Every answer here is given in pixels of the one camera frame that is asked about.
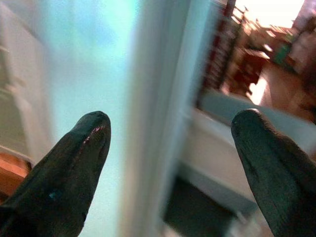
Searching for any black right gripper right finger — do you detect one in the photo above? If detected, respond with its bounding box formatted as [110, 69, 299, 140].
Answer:
[230, 108, 316, 237]

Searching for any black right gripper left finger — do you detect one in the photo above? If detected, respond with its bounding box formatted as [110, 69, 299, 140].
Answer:
[0, 110, 112, 237]

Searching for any brown wooden fridge stand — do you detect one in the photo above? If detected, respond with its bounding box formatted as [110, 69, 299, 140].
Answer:
[0, 151, 33, 199]

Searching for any white fridge with stickers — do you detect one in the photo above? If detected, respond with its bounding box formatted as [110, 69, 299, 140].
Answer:
[0, 0, 219, 237]

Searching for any white plastic chair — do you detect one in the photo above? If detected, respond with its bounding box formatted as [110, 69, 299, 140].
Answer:
[160, 91, 316, 237]

